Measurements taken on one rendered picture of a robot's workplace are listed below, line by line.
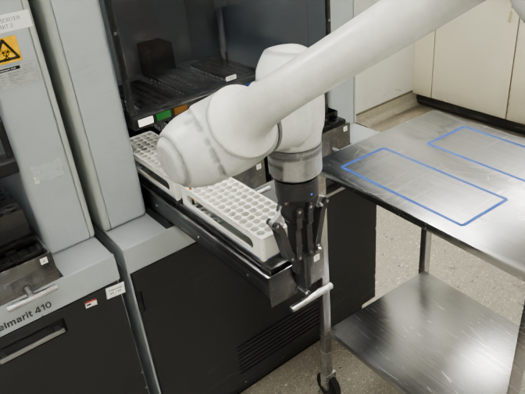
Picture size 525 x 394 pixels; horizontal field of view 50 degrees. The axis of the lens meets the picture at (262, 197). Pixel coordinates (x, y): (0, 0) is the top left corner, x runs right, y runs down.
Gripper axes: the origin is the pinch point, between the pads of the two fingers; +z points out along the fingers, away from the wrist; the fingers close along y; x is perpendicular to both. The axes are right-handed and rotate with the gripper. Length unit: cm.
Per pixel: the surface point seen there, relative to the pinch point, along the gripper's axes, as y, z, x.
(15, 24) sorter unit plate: 25, -44, -48
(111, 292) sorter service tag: 24.1, 15.6, -39.6
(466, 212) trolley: -33.6, -2.0, 11.0
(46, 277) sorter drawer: 36, 4, -40
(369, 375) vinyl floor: -43, 80, -23
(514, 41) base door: -229, 27, -95
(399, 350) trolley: -37, 52, -7
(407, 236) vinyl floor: -112, 80, -65
